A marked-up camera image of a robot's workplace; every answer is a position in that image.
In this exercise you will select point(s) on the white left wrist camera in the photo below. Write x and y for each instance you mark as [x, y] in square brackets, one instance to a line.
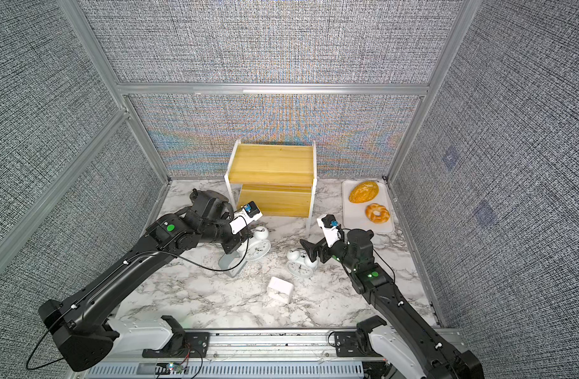
[248, 214]

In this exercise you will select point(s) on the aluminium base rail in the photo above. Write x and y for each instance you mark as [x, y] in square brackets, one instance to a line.
[288, 353]

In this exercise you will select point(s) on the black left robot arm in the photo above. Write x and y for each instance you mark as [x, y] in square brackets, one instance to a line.
[81, 326]

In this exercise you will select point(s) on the white cube digital clock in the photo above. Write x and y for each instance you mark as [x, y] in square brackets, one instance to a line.
[280, 290]

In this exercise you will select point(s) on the yellow wooden two-tier shelf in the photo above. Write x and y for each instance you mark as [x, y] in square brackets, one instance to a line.
[283, 177]

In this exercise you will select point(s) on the white twin-bell alarm clock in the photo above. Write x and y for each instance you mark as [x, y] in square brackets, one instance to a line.
[259, 244]

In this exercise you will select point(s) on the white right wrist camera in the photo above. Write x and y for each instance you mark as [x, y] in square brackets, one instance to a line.
[328, 226]

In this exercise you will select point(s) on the glass jar black lid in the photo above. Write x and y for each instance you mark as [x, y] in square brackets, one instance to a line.
[194, 195]

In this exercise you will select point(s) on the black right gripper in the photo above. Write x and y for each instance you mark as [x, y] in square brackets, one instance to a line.
[312, 249]

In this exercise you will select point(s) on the grey rectangular digital clock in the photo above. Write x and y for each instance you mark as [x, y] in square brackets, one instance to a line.
[232, 264]

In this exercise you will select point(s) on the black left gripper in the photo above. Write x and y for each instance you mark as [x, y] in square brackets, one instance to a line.
[239, 238]

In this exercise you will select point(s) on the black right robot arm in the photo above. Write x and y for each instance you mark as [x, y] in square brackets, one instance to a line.
[399, 334]

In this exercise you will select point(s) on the white cutting board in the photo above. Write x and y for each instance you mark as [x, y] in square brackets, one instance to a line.
[355, 215]

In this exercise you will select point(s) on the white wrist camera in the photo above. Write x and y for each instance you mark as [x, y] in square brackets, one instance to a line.
[248, 214]
[328, 226]

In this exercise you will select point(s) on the glazed ring pastry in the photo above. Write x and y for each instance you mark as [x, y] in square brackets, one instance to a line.
[377, 213]

